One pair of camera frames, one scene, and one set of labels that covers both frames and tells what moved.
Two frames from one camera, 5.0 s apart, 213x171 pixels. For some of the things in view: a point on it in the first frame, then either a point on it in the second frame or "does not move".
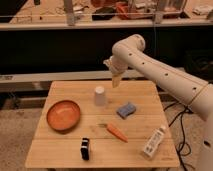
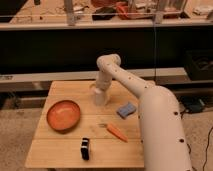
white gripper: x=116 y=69 to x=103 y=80
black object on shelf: x=103 y=14 does not move
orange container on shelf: x=122 y=10 does not move
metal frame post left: x=69 y=12 does not move
